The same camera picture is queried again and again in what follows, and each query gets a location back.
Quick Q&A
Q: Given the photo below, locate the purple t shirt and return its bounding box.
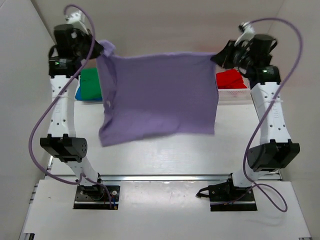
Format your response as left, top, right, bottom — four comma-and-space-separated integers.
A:
96, 40, 219, 147

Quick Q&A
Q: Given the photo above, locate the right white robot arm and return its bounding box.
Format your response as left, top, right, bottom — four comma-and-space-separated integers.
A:
211, 33, 300, 188

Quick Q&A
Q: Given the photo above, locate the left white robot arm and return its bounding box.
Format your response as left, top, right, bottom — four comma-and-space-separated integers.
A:
40, 23, 103, 188

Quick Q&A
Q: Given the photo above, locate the red t shirt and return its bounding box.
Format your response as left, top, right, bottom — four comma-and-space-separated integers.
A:
216, 69, 248, 89

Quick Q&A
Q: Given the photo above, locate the green folded t shirt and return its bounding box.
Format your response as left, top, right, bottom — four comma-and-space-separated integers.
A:
79, 68, 102, 99

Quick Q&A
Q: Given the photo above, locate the white plastic basket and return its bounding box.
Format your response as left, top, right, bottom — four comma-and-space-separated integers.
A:
218, 78, 251, 101

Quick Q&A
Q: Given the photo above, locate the blue folded t shirt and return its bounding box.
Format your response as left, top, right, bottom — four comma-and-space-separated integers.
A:
75, 87, 103, 102

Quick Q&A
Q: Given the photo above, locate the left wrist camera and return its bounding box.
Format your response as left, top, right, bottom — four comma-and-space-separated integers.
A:
66, 10, 89, 34

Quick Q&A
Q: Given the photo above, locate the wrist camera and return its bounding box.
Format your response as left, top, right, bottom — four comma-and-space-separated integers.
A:
66, 10, 89, 34
234, 22, 255, 46

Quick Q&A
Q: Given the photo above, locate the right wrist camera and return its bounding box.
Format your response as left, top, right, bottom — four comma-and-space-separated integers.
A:
234, 22, 255, 46

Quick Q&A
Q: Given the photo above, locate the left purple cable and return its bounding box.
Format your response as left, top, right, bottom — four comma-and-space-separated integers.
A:
28, 4, 118, 210

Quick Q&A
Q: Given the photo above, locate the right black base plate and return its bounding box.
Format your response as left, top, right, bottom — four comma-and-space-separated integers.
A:
195, 179, 258, 212

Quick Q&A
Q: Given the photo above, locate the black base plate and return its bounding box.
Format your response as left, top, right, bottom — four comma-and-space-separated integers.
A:
195, 179, 258, 212
73, 184, 121, 211

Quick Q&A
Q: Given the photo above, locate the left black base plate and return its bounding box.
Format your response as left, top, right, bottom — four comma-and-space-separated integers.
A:
73, 184, 121, 211

